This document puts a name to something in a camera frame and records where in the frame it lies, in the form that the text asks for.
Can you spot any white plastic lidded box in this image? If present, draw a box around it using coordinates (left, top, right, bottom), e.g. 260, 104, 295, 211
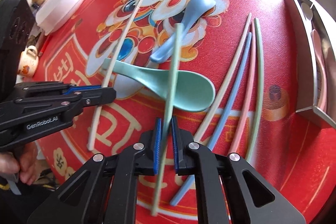
35, 0, 84, 36

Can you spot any light blue plastic spoon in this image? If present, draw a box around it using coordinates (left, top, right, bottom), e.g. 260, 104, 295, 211
150, 0, 216, 64

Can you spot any blue chopstick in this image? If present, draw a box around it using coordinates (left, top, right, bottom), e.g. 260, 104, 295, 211
170, 32, 252, 206

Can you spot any cream white chopstick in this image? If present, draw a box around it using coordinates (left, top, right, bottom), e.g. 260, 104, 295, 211
87, 0, 148, 151

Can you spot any pink plastic spoon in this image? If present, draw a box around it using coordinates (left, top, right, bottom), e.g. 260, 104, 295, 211
311, 29, 327, 111

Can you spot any small ceramic mug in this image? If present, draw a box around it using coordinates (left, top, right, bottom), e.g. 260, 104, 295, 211
18, 46, 39, 77

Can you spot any green plastic spoon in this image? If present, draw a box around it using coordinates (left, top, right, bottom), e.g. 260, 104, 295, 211
113, 61, 215, 113

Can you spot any person's left hand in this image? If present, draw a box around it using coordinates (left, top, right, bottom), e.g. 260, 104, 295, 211
1, 142, 38, 185

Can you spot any red printed table mat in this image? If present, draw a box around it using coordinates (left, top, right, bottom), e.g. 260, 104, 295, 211
34, 0, 335, 223

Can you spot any green chopstick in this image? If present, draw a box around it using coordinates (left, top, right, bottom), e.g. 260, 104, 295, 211
245, 18, 264, 166
150, 23, 184, 217

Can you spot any stainless steel utensil tray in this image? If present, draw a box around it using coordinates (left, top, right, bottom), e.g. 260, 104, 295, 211
285, 0, 335, 128

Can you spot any beige chopstick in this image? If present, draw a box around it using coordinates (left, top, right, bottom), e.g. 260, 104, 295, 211
194, 12, 252, 141

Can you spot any pink chopstick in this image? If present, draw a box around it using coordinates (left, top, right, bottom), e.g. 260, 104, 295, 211
229, 21, 256, 153

